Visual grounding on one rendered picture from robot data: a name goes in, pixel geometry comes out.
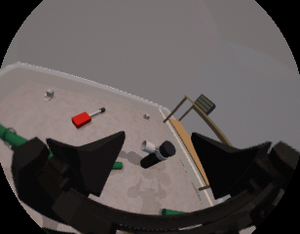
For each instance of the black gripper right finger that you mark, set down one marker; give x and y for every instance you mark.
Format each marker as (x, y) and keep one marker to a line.
(223, 164)

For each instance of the grey cup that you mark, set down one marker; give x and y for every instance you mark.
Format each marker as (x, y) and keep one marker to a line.
(150, 147)

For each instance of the black post with cap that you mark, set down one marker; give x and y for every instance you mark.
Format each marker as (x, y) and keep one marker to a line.
(167, 150)

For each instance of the green cylinder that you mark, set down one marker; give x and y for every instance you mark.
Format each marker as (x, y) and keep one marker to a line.
(168, 212)
(15, 140)

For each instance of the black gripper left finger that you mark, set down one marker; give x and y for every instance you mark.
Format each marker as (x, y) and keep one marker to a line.
(91, 162)

